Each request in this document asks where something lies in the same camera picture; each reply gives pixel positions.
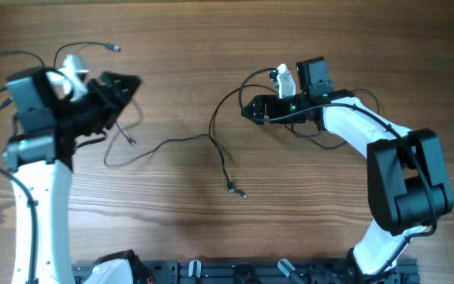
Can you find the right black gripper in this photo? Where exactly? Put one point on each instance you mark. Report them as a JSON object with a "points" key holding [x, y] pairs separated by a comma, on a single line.
{"points": [[261, 101]]}

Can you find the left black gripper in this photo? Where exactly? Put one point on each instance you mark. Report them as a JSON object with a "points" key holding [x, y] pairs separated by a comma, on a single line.
{"points": [[115, 100]]}

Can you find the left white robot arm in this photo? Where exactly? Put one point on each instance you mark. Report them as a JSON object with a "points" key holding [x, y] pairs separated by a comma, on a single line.
{"points": [[40, 162]]}

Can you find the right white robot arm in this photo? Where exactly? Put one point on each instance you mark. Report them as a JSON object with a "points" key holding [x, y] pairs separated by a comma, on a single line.
{"points": [[408, 188]]}

